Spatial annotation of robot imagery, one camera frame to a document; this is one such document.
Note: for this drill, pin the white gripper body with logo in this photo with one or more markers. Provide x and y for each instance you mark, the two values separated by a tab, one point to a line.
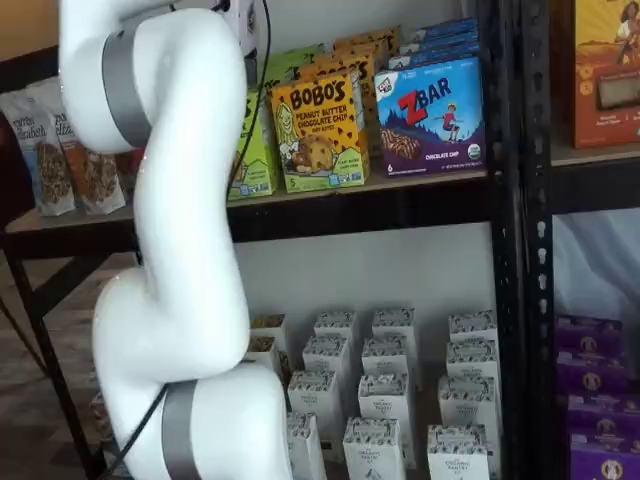
248	25

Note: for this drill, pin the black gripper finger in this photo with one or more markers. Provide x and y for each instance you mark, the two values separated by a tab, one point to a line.
251	70

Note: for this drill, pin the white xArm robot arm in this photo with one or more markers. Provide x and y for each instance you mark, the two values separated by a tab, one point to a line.
190	200

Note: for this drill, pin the yellow Bobo's peanut butter box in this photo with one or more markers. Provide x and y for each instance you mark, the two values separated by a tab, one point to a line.
375	34
370	50
325	135
350	67

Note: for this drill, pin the blue ZBar chocolate chip box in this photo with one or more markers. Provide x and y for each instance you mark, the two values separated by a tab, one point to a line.
445	27
445	41
440	54
430	115

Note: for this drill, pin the small white box granola picture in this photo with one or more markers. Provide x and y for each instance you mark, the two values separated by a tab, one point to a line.
261	352
270	325

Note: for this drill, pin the white carton patterned top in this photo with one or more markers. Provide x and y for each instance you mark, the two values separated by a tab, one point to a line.
325	355
372	455
382	400
467	400
472	357
472	325
309	450
335	325
457	457
315	400
393	325
385	357

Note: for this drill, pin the black metal shelf rack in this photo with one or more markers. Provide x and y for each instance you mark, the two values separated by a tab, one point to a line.
537	350
507	250

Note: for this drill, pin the large orange snack box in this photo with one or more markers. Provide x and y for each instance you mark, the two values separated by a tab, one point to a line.
600	75

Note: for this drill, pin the purple snack box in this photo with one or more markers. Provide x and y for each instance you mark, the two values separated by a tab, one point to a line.
592	375
590	335
605	417
605	462

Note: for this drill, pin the granola bag red label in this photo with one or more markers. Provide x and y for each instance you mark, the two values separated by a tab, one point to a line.
125	164

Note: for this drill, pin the granola bag orange label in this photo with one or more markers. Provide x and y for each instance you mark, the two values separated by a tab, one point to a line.
95	180

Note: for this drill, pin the granola bag blue label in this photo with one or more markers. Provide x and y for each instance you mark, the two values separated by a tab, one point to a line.
50	175

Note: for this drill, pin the dark maroon object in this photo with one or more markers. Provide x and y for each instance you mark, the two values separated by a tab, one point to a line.
12	175

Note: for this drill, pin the white draped sheet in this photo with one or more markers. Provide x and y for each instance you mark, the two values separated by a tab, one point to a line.
595	265

